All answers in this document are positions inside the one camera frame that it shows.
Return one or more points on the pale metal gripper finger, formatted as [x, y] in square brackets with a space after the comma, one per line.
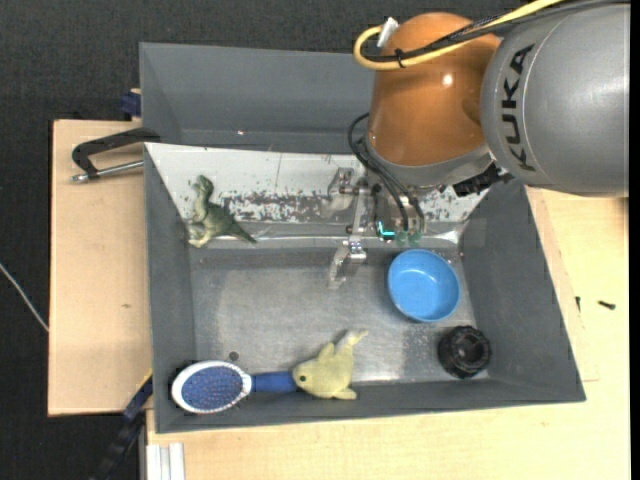
[356, 251]
[345, 182]

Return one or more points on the blue bowl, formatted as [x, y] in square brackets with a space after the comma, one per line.
[422, 288]

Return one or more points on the grey metal bin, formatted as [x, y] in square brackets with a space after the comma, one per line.
[280, 313]

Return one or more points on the yellow plush dolphin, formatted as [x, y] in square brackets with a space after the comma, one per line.
[327, 375]

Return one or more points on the green toy dinosaur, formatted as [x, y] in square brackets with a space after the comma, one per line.
[212, 215]

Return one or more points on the black ribbed round cap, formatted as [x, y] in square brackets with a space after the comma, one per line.
[462, 353]

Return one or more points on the blue and white hairbrush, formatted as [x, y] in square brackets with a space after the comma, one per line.
[210, 385]

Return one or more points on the small black screw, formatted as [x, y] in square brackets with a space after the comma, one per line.
[608, 305]

